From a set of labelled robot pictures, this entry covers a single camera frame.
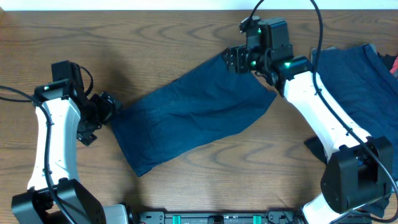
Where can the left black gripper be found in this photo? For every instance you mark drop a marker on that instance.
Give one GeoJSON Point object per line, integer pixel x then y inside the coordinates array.
{"type": "Point", "coordinates": [109, 107]}

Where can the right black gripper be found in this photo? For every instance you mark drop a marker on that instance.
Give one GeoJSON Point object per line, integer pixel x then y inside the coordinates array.
{"type": "Point", "coordinates": [237, 56]}

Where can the dark navy shorts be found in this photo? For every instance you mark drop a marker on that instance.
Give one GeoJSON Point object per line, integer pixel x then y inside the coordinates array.
{"type": "Point", "coordinates": [204, 105]}

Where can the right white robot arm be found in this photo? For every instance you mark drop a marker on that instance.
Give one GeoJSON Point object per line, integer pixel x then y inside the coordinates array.
{"type": "Point", "coordinates": [358, 166]}

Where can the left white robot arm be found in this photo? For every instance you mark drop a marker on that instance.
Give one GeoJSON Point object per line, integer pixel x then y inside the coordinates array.
{"type": "Point", "coordinates": [67, 113]}

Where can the blue denim garment pile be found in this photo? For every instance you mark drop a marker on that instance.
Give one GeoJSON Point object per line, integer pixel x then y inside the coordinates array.
{"type": "Point", "coordinates": [363, 86]}

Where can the red garment in pile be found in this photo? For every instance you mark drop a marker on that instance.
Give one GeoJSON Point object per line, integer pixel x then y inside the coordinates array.
{"type": "Point", "coordinates": [394, 67]}

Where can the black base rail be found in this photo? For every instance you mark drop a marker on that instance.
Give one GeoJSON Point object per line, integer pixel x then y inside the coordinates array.
{"type": "Point", "coordinates": [269, 217]}

